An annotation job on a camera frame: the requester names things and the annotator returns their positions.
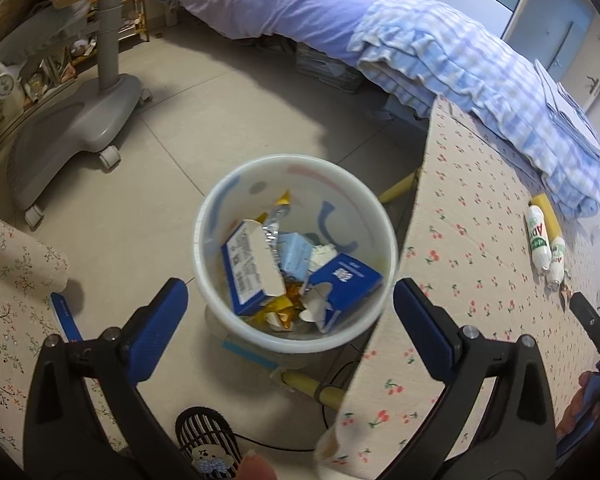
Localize person's left hand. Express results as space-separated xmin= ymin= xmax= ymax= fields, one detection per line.
xmin=236 ymin=451 xmax=277 ymax=480

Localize light blue milk carton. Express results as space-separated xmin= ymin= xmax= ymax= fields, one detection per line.
xmin=277 ymin=233 xmax=313 ymax=282

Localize blue flat stick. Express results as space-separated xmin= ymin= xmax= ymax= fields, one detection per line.
xmin=50 ymin=292 xmax=83 ymax=342

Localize white green plastic bottle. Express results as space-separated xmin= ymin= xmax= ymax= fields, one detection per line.
xmin=546 ymin=235 xmax=566 ymax=290
xmin=524 ymin=205 xmax=552 ymax=274

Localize orange peel scrap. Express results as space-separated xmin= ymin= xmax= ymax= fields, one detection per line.
xmin=559 ymin=281 xmax=573 ymax=312

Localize white tissue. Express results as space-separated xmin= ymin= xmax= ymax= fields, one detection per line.
xmin=309 ymin=244 xmax=338 ymax=273

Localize yellow sponge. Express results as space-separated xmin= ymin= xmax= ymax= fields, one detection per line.
xmin=530 ymin=193 xmax=562 ymax=242

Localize black cable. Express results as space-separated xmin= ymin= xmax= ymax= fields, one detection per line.
xmin=234 ymin=341 xmax=376 ymax=453

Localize white round trash bin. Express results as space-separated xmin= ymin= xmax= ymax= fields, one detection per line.
xmin=193 ymin=154 xmax=398 ymax=356

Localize white door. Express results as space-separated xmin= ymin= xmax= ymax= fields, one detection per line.
xmin=503 ymin=0 xmax=600 ymax=110

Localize blue cardboard box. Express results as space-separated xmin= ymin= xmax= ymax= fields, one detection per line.
xmin=221 ymin=219 xmax=286 ymax=316

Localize storage box under bed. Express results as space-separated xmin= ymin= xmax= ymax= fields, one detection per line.
xmin=296 ymin=44 xmax=363 ymax=93

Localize folded light blue sheets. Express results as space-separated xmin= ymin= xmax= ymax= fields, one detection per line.
xmin=533 ymin=60 xmax=600 ymax=162

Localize yellow snack bag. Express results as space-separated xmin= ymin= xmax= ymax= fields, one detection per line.
xmin=249 ymin=188 xmax=307 ymax=332

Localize purple bed sheet mattress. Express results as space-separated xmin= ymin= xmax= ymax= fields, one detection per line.
xmin=161 ymin=0 xmax=378 ymax=66

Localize blue tissue box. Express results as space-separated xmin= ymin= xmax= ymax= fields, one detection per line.
xmin=299 ymin=254 xmax=384 ymax=334

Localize person's right hand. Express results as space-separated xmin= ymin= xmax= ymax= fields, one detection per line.
xmin=556 ymin=370 xmax=597 ymax=440

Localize floral beige cushion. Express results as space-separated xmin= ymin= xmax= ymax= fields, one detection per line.
xmin=0 ymin=206 xmax=127 ymax=468

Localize black white striped slipper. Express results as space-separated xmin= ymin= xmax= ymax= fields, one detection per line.
xmin=175 ymin=406 xmax=242 ymax=479

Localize cherry print bed sheet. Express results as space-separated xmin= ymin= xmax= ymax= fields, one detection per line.
xmin=315 ymin=99 xmax=598 ymax=479

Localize blue plaid ruffled quilt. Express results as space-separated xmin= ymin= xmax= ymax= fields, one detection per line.
xmin=348 ymin=0 xmax=600 ymax=219

